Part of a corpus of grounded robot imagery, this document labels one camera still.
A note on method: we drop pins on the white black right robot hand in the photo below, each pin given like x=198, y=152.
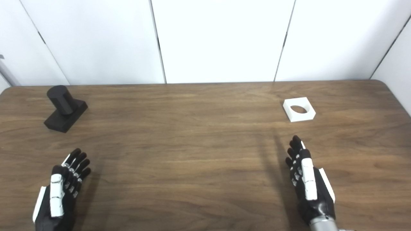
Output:
x=309, y=179

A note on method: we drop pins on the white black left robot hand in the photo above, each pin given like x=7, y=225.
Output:
x=57, y=195

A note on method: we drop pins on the white square piece with hole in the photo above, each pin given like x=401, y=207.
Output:
x=293, y=116

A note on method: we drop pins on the black peg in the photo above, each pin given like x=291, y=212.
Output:
x=62, y=102

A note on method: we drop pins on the grey wall corner post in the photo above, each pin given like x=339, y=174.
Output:
x=7, y=73

